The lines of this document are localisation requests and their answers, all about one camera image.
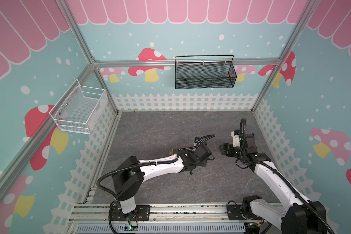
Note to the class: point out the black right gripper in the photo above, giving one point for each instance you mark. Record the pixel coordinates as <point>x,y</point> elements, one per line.
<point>230,149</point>

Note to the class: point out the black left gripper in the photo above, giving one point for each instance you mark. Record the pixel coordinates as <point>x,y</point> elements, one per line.
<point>204,164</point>

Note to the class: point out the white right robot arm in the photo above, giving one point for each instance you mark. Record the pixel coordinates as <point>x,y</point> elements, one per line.
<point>297,214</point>

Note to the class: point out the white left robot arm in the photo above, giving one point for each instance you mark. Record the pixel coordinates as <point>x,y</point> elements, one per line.
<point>134,172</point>

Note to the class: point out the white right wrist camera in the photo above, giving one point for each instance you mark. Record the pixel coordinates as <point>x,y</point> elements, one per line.
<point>236,138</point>

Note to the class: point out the black wire basket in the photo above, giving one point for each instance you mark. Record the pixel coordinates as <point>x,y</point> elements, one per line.
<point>204,71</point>

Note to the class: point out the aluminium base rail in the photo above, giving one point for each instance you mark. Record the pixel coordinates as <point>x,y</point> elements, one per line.
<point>167,218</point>

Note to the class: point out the white wire basket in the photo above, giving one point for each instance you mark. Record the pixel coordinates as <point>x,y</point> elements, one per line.
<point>79,109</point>

